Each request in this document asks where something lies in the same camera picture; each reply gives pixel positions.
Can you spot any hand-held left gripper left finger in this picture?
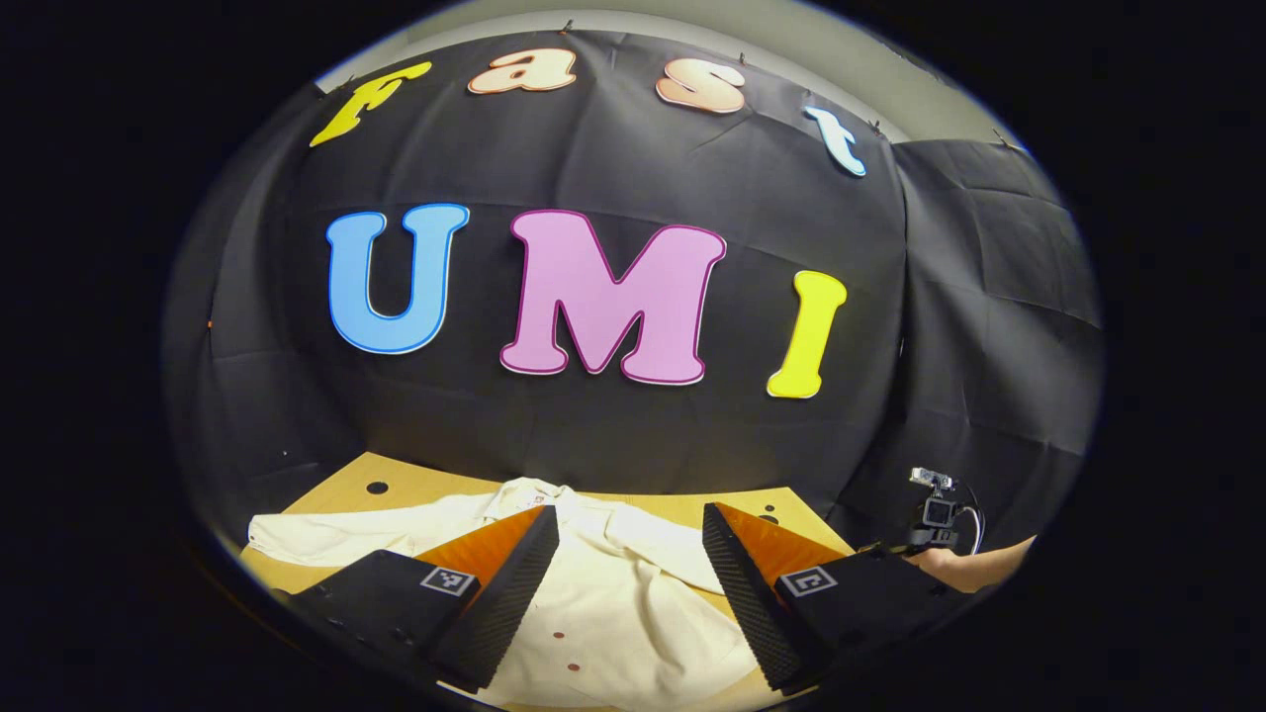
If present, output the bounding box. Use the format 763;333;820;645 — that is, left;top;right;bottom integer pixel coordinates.
272;504;561;693

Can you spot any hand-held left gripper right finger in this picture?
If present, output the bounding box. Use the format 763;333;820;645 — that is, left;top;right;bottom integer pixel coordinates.
702;501;975;693

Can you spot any cream button shirt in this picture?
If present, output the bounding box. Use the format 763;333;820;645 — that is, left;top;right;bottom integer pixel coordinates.
247;478;763;711

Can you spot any black backdrop cloth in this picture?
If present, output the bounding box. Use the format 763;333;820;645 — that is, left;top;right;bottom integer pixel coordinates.
163;28;1104;575

